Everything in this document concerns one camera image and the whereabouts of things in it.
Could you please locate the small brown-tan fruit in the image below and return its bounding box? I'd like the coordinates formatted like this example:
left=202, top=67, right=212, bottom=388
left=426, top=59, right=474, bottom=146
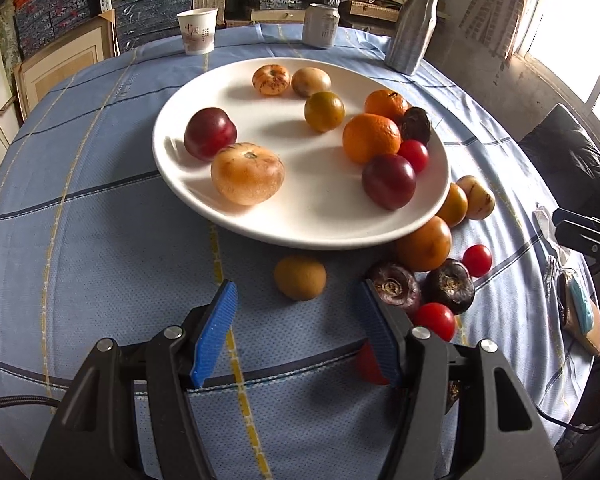
left=273, top=255, right=327, bottom=302

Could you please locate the white drink can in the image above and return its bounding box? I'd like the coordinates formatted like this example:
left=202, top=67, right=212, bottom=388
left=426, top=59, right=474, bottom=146
left=301, top=3, right=340, bottom=50

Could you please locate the wooden picture frame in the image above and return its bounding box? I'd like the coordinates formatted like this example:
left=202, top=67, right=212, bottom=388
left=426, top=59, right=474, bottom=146
left=14, top=10, right=118, bottom=116

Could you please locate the white paper cup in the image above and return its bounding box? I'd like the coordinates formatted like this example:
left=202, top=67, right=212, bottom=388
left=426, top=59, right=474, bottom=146
left=176, top=7, right=219, bottom=56

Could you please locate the crumpled white plastic bag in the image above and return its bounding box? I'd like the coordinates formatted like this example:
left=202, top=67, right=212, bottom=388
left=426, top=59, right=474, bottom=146
left=532, top=202, right=573, bottom=281

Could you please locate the glossy orange-brown round fruit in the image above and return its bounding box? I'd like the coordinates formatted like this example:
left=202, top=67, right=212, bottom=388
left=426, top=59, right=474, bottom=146
left=392, top=215, right=453, bottom=273

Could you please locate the large orange-tan fruit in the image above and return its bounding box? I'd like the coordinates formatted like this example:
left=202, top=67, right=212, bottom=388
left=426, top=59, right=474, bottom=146
left=210, top=142, right=286, bottom=206

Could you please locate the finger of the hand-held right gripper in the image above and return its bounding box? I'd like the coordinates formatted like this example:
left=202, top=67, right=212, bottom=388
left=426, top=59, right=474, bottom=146
left=551, top=207, right=600, bottom=267

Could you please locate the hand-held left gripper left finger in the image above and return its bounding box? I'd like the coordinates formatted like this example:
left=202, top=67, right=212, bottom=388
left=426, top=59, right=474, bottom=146
left=30, top=279, right=240, bottom=480

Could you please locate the orange mandarin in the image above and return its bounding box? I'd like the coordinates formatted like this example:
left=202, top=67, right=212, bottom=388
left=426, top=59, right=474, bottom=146
left=342, top=113, right=402, bottom=165
left=364, top=89, right=410, bottom=123

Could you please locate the tan round fruit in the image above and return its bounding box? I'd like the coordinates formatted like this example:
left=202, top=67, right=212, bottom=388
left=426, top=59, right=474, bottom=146
left=455, top=175, right=496, bottom=221
left=291, top=67, right=332, bottom=98

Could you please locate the bright window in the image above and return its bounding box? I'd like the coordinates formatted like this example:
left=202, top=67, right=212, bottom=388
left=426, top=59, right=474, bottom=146
left=510, top=0, right=600, bottom=111

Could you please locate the black cable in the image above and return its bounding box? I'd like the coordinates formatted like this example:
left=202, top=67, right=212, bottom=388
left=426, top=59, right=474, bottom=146
left=532, top=402, right=598, bottom=433
left=0, top=394, right=63, bottom=413

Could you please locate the yellow-orange citrus fruit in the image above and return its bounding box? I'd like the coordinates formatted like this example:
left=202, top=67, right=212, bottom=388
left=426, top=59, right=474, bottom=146
left=435, top=182, right=469, bottom=229

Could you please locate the orange-tan striped fruit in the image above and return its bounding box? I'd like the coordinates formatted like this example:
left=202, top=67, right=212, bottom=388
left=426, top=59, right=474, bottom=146
left=252, top=64, right=291, bottom=97

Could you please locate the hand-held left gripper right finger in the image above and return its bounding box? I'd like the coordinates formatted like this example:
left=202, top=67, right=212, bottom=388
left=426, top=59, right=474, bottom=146
left=356, top=279, right=563, bottom=480

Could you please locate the green-yellow citrus fruit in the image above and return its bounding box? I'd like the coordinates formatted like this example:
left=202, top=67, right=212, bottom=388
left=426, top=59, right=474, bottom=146
left=304, top=91, right=346, bottom=133

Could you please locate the silver metal bottle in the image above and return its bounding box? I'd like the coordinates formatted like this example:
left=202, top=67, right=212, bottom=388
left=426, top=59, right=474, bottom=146
left=384, top=0, right=443, bottom=77

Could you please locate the dark red plum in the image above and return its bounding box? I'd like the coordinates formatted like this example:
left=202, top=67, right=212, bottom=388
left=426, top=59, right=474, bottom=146
left=183, top=107, right=238, bottom=162
left=361, top=154, right=417, bottom=211

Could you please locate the white plate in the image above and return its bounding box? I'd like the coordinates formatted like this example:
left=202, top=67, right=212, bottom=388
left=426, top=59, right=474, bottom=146
left=151, top=57, right=452, bottom=251

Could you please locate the blue face mask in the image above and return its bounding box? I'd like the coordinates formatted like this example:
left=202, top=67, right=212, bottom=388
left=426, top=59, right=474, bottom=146
left=565, top=272, right=595, bottom=336

